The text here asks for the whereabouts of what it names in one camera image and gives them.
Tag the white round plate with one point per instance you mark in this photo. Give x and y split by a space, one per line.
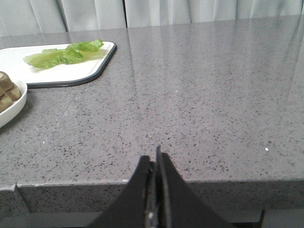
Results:
12 111

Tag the grey curtain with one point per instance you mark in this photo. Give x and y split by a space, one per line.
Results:
26 17

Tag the green lettuce leaf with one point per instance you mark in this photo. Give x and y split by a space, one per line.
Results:
73 54

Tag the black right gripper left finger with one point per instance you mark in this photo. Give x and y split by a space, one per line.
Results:
132 208

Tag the bread slice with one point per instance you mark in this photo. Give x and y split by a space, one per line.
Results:
9 98
5 83

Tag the white cutting board grey rim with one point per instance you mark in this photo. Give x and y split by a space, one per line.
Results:
11 62

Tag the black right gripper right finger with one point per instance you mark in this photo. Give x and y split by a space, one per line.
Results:
182 209

